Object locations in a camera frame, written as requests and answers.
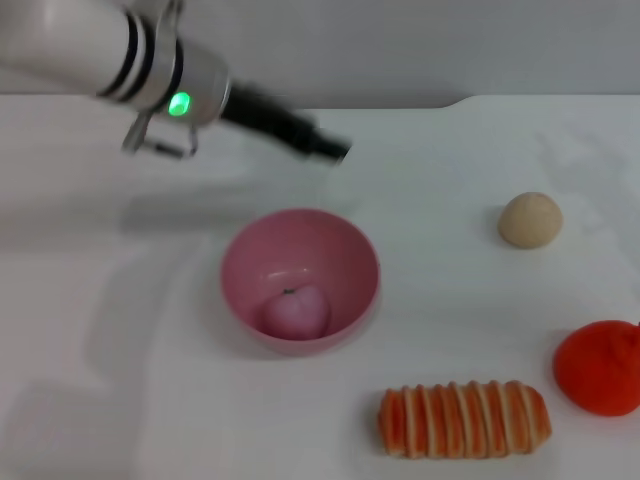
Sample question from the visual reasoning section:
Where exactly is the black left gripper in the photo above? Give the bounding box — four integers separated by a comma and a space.
219, 79, 354, 169

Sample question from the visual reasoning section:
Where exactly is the pink plastic bowl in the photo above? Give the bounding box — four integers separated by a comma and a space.
219, 208, 382, 357

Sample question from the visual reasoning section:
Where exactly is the pink toy peach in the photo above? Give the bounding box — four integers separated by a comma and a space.
262, 284, 332, 341

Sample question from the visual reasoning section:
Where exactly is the beige round toy bun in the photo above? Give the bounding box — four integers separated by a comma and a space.
497, 191, 564, 251

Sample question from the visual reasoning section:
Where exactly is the orange striped toy bread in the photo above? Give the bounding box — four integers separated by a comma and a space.
377, 379, 553, 460

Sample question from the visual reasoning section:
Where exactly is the red orange toy tomato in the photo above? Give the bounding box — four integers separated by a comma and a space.
552, 319, 640, 417

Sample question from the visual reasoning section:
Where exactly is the left arm cable with plug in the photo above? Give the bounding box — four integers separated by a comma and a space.
120, 112, 200, 158

